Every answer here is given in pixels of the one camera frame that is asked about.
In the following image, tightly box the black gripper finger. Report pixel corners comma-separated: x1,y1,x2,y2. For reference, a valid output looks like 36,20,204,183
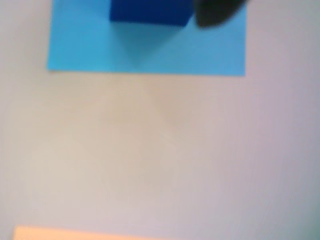
193,0,248,28

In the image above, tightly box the small blue cube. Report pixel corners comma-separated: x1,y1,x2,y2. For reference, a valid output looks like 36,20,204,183
108,0,195,28

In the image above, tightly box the blue square sheet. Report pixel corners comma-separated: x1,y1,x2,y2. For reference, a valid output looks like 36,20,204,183
46,0,247,77

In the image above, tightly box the orange square sheet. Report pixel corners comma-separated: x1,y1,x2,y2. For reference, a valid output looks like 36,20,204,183
12,224,181,240

